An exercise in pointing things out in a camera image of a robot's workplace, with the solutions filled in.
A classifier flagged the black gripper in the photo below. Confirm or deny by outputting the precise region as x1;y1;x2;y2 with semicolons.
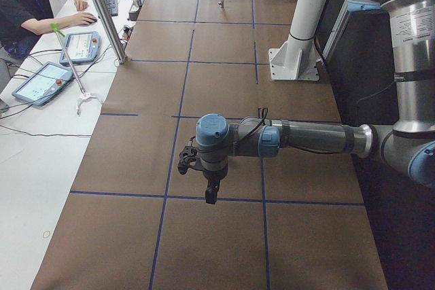
203;168;227;204

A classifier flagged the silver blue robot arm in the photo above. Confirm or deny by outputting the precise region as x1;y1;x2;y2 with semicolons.
177;0;434;204

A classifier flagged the brown paper table cover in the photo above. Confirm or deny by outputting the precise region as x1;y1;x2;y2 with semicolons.
32;0;387;289

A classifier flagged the white mounting pillar with base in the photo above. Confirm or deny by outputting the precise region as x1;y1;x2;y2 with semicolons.
268;0;326;81

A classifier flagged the far blue teach pendant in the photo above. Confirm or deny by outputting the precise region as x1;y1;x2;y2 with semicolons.
63;31;101;65

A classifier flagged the blue teach pendant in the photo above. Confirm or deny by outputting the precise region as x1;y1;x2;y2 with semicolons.
12;62;73;107
63;31;101;65

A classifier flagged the near blue teach pendant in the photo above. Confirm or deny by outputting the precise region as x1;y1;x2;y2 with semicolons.
12;62;73;107

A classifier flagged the person in black shirt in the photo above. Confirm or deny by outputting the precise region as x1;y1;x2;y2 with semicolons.
1;0;96;60

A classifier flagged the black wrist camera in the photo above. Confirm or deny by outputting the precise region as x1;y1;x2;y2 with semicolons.
177;145;204;175

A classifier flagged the aluminium frame post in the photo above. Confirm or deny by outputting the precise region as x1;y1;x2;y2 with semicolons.
93;0;126;65

